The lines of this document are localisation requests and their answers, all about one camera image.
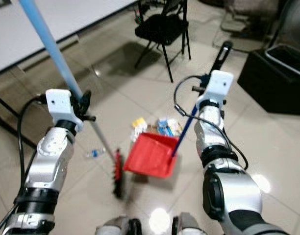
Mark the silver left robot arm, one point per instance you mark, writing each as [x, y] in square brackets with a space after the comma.
[52, 166]

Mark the robot left leg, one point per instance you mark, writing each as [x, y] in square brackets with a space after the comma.
[115, 227]

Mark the robot leg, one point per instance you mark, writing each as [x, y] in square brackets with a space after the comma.
[189, 226]
[115, 227]

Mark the white table with black legs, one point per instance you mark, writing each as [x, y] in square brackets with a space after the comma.
[22, 39]

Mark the robot right leg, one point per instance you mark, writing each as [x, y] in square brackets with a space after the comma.
[189, 226]

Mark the yellow white packet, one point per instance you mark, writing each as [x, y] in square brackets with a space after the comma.
[138, 122]

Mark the grey chair with chrome frame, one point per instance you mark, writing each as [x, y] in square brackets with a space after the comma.
[253, 7]

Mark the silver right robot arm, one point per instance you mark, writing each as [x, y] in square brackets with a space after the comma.
[238, 196]

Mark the clear plastic bottle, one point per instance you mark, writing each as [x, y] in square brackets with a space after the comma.
[95, 152]

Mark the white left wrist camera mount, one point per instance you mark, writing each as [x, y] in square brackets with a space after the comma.
[59, 103]

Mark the black folding chair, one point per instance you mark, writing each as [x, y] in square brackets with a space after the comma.
[162, 27]

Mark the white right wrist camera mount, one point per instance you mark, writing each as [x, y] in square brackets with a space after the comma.
[218, 83]

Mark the blue white packet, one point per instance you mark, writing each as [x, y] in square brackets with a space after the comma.
[163, 126]

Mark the black box with grey rim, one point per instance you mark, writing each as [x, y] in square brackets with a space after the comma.
[267, 78]

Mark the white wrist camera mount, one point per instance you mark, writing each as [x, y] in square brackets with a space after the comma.
[59, 103]
[218, 83]

